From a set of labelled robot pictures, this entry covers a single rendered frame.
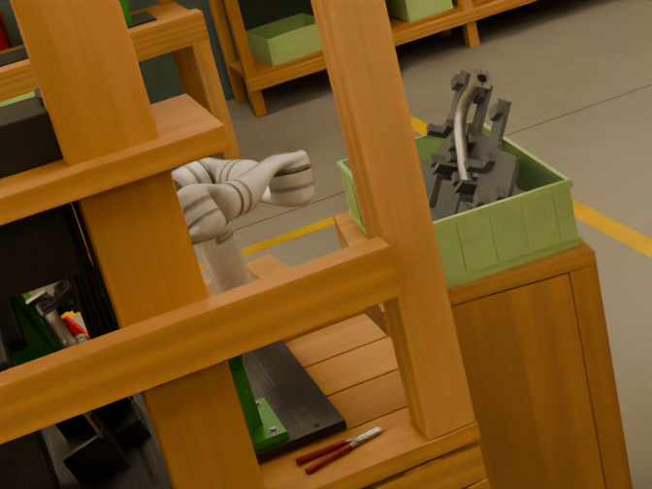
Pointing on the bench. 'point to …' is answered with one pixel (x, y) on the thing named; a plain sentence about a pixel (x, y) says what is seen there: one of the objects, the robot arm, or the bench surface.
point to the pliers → (335, 450)
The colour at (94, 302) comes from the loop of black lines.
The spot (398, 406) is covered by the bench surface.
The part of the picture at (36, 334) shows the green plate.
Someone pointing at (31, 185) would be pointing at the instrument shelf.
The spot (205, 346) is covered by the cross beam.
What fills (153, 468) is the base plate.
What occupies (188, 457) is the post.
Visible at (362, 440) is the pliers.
